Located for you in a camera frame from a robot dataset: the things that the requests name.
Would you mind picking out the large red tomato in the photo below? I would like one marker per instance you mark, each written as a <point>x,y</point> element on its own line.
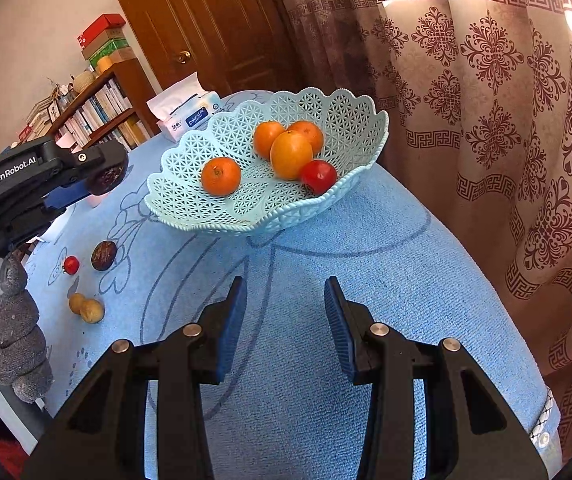
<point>318,176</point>

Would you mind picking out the green box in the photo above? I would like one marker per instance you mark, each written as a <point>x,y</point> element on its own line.
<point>108,45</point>

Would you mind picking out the beige patterned curtain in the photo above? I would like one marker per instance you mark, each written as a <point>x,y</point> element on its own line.
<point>466,85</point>

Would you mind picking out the brown longan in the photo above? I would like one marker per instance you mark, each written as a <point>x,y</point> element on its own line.
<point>76,304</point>
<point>93,311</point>

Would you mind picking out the orange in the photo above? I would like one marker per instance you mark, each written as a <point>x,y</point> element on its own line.
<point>291,157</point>
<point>221,176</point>
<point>311,135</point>
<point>266,139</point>

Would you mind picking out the small red tomato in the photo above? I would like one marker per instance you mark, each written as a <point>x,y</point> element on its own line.
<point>71,265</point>

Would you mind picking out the light blue lattice basket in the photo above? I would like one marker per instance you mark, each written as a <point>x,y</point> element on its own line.
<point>266,202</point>

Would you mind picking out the brown wooden door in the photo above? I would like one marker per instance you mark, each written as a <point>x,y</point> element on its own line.
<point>216,20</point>

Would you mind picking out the cardboard box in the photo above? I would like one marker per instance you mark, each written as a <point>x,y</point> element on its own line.
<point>121,55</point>

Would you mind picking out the brass door knob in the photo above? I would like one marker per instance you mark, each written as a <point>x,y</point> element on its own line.
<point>182,56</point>

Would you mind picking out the wooden bookshelf with books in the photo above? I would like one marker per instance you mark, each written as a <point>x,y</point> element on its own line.
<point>101,110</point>

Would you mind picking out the dark passion fruit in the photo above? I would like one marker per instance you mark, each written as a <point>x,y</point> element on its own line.
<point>108,181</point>
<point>103,255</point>

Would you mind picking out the small woven basket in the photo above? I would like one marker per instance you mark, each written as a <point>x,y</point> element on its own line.
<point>84,81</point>

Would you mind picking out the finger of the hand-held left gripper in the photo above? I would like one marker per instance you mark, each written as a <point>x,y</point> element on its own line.
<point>63,197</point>
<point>93,156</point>

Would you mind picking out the tissue pack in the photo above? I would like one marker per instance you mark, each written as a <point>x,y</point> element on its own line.
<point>186,115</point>

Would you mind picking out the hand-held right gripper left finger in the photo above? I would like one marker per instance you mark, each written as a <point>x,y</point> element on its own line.
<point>228,330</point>

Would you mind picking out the red box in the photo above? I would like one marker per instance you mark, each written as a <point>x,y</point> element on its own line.
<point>98,32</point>

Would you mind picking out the yellow spool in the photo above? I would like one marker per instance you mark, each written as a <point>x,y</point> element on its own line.
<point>104,64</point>

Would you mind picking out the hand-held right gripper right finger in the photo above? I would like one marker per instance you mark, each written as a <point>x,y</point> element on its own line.
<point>341,330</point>

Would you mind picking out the person's left hand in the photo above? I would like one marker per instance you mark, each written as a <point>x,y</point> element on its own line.
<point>13,340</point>

